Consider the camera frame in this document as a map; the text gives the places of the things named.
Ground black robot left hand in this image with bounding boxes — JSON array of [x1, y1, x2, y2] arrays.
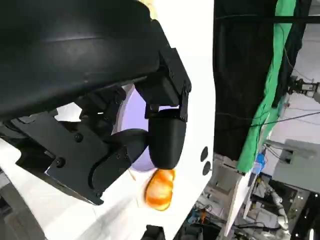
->
[[0, 0, 193, 207]]

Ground lilac plate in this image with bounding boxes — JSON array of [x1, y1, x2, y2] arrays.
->
[[111, 83, 180, 174]]

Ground orange toy bread roll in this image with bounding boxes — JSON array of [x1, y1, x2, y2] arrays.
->
[[142, 168, 177, 212]]

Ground black cloth backdrop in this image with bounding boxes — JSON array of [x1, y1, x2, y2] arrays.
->
[[213, 0, 279, 161]]

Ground green cloth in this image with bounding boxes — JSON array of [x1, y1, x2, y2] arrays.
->
[[236, 0, 306, 174]]

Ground blue tag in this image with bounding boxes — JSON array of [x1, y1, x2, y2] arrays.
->
[[254, 151, 266, 174]]

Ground white board panel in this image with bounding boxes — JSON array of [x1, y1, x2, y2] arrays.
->
[[223, 171, 254, 237]]

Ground grey machine box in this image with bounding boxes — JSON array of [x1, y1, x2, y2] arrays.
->
[[264, 138, 320, 177]]

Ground thin black cable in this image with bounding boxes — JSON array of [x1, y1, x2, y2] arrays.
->
[[214, 111, 320, 128]]

